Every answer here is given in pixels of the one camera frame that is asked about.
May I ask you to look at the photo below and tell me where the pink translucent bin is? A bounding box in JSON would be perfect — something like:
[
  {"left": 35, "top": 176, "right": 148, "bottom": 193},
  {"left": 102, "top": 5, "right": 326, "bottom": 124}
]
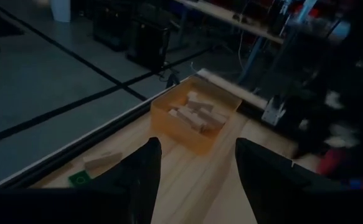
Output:
[{"left": 316, "top": 148, "right": 363, "bottom": 190}]

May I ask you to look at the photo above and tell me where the white cylindrical container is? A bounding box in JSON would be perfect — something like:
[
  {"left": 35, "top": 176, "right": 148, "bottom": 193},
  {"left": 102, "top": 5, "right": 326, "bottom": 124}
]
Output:
[{"left": 50, "top": 0, "right": 72, "bottom": 23}]

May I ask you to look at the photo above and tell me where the long background workbench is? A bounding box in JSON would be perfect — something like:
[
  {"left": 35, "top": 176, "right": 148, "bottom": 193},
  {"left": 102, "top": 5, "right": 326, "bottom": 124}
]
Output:
[{"left": 174, "top": 0, "right": 286, "bottom": 44}]

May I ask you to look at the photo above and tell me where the green long brick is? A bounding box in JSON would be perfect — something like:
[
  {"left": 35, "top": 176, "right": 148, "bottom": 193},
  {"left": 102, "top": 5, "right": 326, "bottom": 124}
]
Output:
[{"left": 68, "top": 170, "right": 92, "bottom": 188}]

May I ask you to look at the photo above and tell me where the black frame clamp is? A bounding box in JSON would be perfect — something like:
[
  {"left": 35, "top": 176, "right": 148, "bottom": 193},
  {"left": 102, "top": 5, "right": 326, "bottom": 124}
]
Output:
[{"left": 165, "top": 73, "right": 181, "bottom": 90}]

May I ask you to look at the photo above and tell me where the black equipment box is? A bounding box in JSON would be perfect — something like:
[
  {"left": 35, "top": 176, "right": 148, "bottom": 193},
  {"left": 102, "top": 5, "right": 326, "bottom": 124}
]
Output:
[{"left": 92, "top": 2, "right": 138, "bottom": 52}]

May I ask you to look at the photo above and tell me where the grey metal bracket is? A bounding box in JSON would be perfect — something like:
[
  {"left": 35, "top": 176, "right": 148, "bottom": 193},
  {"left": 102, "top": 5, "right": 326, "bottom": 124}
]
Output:
[{"left": 261, "top": 95, "right": 286, "bottom": 127}]

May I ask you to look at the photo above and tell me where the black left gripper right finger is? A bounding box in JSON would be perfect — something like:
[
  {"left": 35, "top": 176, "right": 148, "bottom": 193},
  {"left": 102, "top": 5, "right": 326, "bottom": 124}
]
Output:
[{"left": 235, "top": 138, "right": 363, "bottom": 224}]

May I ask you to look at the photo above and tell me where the orange translucent bin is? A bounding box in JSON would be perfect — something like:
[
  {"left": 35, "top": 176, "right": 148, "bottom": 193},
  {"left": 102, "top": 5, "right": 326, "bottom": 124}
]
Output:
[{"left": 149, "top": 76, "right": 243, "bottom": 156}]

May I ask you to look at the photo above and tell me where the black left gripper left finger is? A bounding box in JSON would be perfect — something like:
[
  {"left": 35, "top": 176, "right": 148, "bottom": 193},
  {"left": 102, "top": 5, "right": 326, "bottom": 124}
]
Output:
[{"left": 0, "top": 136, "right": 163, "bottom": 224}]

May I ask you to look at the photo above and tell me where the black equipment case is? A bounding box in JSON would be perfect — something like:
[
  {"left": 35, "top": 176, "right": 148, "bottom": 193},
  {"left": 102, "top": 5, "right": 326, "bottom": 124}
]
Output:
[{"left": 126, "top": 18, "right": 171, "bottom": 72}]

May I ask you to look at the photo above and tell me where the wooden block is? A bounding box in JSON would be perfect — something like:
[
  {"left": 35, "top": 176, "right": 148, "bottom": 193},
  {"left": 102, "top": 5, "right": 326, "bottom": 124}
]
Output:
[
  {"left": 167, "top": 108, "right": 182, "bottom": 119},
  {"left": 83, "top": 151, "right": 123, "bottom": 171},
  {"left": 186, "top": 91, "right": 215, "bottom": 112},
  {"left": 176, "top": 107, "right": 209, "bottom": 134},
  {"left": 199, "top": 107, "right": 229, "bottom": 130}
]

